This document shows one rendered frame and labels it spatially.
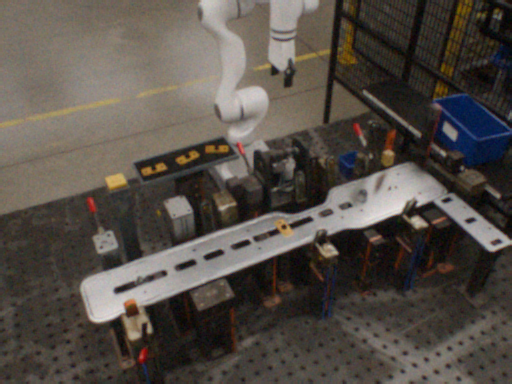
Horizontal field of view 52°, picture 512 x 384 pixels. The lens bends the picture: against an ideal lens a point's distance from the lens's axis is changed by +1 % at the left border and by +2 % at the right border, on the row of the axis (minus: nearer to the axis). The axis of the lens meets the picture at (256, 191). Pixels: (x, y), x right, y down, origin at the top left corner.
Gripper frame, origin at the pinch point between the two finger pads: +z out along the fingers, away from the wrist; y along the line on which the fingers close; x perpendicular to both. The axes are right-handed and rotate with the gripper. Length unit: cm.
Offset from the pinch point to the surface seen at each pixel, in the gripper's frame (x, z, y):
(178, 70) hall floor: 51, 144, -279
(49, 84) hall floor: -58, 144, -305
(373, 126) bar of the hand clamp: 34.9, 24.1, 10.5
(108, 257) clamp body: -71, 42, 12
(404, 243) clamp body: 27, 51, 46
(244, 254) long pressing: -29, 45, 30
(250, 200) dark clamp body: -16.8, 41.6, 9.4
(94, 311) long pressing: -80, 45, 30
